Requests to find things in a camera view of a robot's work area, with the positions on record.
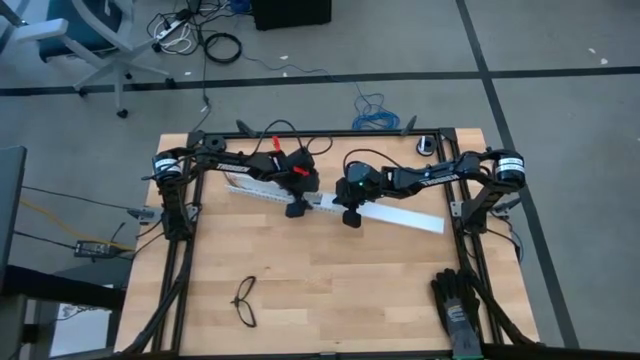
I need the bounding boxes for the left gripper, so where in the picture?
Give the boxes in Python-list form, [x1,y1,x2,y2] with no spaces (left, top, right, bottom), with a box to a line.
[274,148,320,219]

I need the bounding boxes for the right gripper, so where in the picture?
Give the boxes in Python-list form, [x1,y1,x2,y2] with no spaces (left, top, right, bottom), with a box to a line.
[333,174,375,230]

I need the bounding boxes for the white slotted cable duct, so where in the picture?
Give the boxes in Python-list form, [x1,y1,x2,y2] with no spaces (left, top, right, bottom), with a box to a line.
[224,175,347,217]

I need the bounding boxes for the white duct cover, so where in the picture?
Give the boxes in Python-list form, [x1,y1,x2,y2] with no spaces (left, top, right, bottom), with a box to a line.
[319,191,446,236]

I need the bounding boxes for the dark tape roll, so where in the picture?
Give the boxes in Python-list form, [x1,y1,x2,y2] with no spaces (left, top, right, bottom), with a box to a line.
[205,134,228,155]

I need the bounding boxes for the black and white tape roll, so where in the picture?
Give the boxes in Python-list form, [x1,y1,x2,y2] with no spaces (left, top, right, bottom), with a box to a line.
[415,134,439,158]

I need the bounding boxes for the black-framed eyeglasses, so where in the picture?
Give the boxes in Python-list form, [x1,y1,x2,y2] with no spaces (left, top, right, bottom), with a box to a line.
[230,275,259,329]

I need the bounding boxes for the black and grey work glove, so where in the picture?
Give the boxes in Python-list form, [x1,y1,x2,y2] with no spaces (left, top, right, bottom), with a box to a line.
[429,266,485,360]

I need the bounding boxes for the black box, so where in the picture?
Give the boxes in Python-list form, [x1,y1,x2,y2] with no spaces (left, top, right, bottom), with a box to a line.
[250,0,334,32]

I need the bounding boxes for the white power strip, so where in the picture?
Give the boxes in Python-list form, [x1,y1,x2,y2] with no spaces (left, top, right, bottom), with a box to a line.
[153,10,194,42]

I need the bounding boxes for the dark desk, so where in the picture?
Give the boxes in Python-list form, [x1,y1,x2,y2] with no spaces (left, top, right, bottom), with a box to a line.
[0,264,126,314]

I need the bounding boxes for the grey office chair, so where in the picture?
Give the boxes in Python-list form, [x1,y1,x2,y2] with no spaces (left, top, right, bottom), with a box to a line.
[0,0,177,120]

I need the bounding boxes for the black aluminium table frame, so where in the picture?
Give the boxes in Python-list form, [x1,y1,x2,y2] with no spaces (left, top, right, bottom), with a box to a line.
[114,127,544,360]

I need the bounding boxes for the blue coiled cable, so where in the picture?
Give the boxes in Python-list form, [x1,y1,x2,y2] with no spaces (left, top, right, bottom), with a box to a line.
[351,91,402,132]

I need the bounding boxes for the black coiled cable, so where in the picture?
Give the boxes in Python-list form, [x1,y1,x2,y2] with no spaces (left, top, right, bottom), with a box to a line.
[201,31,245,66]

